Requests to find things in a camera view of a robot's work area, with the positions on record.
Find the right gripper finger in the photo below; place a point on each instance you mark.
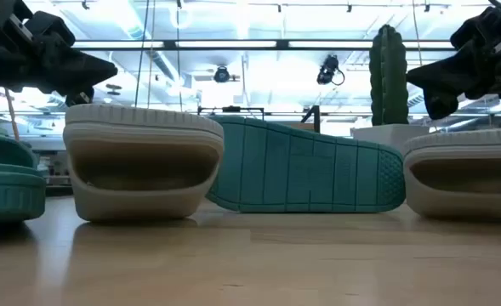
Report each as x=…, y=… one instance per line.
x=441, y=74
x=440, y=105

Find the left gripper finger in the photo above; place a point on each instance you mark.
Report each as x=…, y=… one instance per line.
x=80, y=98
x=75, y=72

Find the grey rubber slide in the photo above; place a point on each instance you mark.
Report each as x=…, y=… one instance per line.
x=144, y=204
x=454, y=204

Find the teal rubber slide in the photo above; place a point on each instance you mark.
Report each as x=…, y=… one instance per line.
x=7, y=195
x=309, y=170

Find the white plant pot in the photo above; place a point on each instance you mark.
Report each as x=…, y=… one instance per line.
x=386, y=134

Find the green cactus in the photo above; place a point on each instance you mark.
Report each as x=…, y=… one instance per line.
x=388, y=76

